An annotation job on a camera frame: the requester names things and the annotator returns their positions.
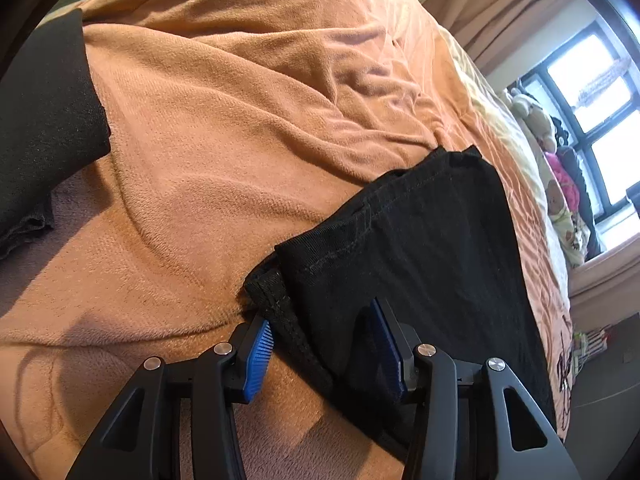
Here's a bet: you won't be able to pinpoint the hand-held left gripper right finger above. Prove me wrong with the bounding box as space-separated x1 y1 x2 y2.
367 297 583 480

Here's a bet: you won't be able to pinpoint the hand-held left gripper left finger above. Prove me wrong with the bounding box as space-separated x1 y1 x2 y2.
65 316 276 480

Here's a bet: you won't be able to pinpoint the black pants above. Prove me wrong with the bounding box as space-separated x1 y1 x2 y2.
243 145 558 463

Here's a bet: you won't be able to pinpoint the stack of colourful books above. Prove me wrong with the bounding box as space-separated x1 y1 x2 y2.
572 327 609 362

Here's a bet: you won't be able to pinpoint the cream printed pillow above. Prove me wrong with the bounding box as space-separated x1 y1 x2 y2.
547 180 592 268

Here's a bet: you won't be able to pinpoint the pink curtain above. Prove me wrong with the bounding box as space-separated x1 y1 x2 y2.
422 0 601 76
567 247 640 333

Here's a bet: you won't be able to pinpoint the pink plush toy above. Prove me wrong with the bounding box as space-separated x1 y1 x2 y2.
545 152 577 211

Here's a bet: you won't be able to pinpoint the orange blanket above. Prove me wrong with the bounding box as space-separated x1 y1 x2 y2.
0 0 573 480

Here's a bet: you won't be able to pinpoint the dark plush toy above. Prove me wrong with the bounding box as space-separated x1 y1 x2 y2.
550 115 608 256

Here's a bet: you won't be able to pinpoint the beige plush bear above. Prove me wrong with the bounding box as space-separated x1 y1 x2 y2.
505 82 557 153

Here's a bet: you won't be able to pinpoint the black knit folded garment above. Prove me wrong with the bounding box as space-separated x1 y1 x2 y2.
0 8 112 261

